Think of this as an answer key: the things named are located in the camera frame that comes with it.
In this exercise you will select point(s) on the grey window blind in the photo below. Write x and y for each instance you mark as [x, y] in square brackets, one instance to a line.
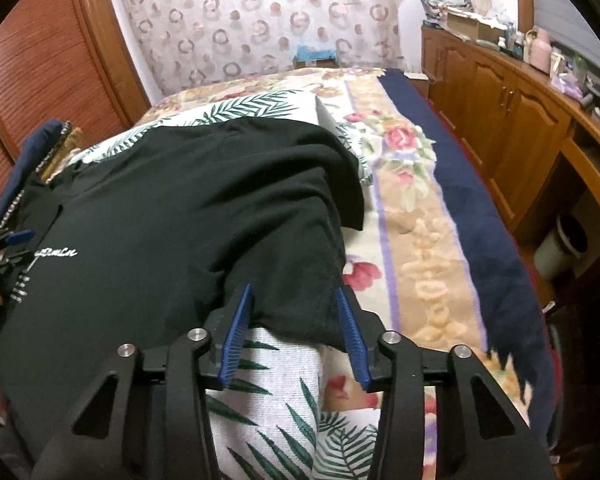
[565, 15]

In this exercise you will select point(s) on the black t-shirt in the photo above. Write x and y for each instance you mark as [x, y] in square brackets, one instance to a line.
[180, 210]

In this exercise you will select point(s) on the white trash bin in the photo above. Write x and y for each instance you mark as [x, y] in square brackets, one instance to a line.
[550, 255]

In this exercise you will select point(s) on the leaf print cloth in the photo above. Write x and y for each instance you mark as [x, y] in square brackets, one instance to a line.
[280, 360]

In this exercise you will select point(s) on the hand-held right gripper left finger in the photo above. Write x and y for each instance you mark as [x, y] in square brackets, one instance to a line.
[237, 335]

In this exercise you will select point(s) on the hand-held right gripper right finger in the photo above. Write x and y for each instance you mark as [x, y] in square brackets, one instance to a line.
[352, 340]

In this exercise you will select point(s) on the patterned bag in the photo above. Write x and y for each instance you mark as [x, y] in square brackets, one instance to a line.
[435, 7]

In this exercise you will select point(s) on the navy studded cushion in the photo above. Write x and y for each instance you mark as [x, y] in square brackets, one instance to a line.
[35, 150]

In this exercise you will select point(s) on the wooden cabinet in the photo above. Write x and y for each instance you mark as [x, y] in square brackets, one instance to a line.
[505, 105]

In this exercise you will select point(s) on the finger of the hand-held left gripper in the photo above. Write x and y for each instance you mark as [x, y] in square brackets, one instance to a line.
[7, 264]
[17, 237]

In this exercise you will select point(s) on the pink thermos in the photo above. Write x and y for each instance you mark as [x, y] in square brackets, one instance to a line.
[541, 52]

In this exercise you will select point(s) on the blue box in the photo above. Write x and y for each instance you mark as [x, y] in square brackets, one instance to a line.
[312, 55]

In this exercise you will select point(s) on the purple plastic bag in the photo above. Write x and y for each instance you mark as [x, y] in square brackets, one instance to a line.
[567, 85]

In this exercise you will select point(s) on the wooden louvre wardrobe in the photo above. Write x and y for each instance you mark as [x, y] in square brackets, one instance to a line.
[40, 60]

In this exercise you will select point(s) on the floral blanket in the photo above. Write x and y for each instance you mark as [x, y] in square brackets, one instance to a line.
[420, 240]

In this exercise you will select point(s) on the cardboard box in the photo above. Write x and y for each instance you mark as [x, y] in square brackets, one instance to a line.
[472, 25]

